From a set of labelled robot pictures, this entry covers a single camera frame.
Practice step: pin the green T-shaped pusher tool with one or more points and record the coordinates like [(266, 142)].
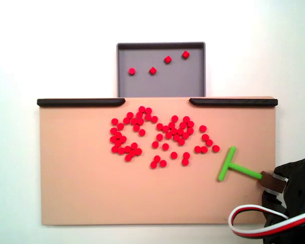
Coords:
[(244, 170)]

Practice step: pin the small red granule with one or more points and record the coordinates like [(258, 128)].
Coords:
[(186, 155), (197, 149), (115, 149), (152, 70), (190, 130), (163, 163), (171, 125), (186, 119), (190, 124), (148, 117), (165, 146), (134, 145), (129, 115), (132, 153), (183, 125), (113, 130), (202, 128), (154, 119), (181, 141), (156, 158), (134, 121), (165, 128), (176, 137), (185, 162), (180, 131), (128, 157), (120, 126), (123, 138), (153, 164), (132, 71), (141, 109), (174, 131), (126, 120), (209, 142), (140, 121), (159, 126), (185, 54), (155, 144), (174, 155), (205, 137), (114, 121), (168, 135), (148, 110), (118, 143), (118, 134), (121, 150), (139, 115), (168, 59), (136, 127), (138, 151), (204, 149), (215, 148), (174, 118), (127, 149), (113, 138), (159, 137), (185, 135), (142, 132)]

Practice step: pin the grey shallow tray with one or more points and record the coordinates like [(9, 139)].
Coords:
[(167, 81)]

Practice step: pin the beige rectangular work board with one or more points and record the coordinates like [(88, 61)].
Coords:
[(91, 190)]

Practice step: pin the black rail strip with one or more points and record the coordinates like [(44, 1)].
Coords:
[(78, 102), (233, 102)]

